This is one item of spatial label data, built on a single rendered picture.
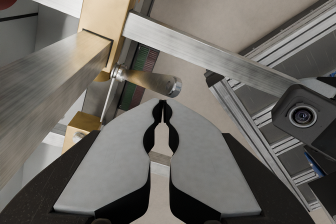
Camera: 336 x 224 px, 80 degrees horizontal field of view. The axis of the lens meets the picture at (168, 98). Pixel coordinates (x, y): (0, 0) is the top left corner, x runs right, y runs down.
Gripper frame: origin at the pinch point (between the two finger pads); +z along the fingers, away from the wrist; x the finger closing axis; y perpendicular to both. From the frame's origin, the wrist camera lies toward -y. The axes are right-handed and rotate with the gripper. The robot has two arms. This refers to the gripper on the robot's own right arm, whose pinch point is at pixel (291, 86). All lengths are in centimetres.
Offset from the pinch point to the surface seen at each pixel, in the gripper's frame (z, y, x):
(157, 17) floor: 83, -24, -8
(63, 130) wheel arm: 1.1, -32.9, -23.6
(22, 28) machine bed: 15, -49, -13
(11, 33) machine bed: 12, -49, -13
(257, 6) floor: 83, 21, 16
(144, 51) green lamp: 12.3, -23.7, -6.9
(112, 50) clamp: -4.6, -27.3, -3.4
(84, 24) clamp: -4.6, -31.2, -1.7
